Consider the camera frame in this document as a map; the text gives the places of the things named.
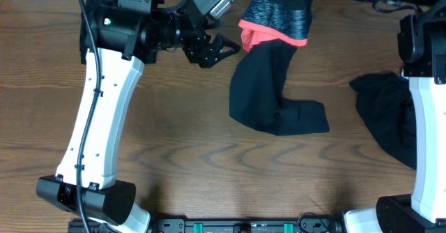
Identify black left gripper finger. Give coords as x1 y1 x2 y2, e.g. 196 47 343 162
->
198 50 237 68
213 33 240 54

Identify black leggings with orange waistband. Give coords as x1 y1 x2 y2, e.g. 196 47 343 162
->
229 0 330 136

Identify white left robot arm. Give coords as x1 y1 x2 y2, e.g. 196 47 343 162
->
36 0 240 232

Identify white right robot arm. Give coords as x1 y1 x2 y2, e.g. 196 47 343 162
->
343 0 445 233

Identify black garment with white logo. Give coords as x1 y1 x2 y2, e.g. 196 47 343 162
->
349 73 417 170

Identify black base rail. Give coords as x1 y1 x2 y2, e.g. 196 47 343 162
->
148 216 344 233

